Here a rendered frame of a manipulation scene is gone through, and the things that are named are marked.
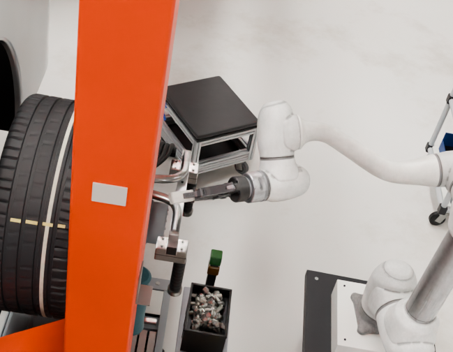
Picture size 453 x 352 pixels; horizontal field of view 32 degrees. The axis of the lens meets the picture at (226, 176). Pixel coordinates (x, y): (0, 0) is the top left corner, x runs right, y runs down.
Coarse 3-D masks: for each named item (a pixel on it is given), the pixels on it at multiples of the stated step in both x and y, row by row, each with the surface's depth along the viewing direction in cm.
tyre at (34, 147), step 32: (32, 96) 228; (32, 128) 215; (64, 128) 216; (0, 160) 209; (32, 160) 209; (64, 160) 210; (0, 192) 206; (32, 192) 207; (64, 192) 208; (0, 224) 206; (32, 224) 207; (64, 224) 207; (0, 256) 209; (32, 256) 209; (64, 256) 209; (0, 288) 215; (32, 288) 215; (64, 288) 214
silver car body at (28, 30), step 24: (0, 0) 220; (24, 0) 249; (48, 0) 287; (0, 24) 224; (24, 24) 255; (48, 24) 295; (24, 48) 261; (48, 48) 304; (24, 72) 267; (24, 96) 273
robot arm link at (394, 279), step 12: (384, 264) 272; (396, 264) 272; (372, 276) 274; (384, 276) 269; (396, 276) 267; (408, 276) 268; (372, 288) 274; (384, 288) 269; (396, 288) 266; (408, 288) 267; (372, 300) 273; (384, 300) 267; (372, 312) 274
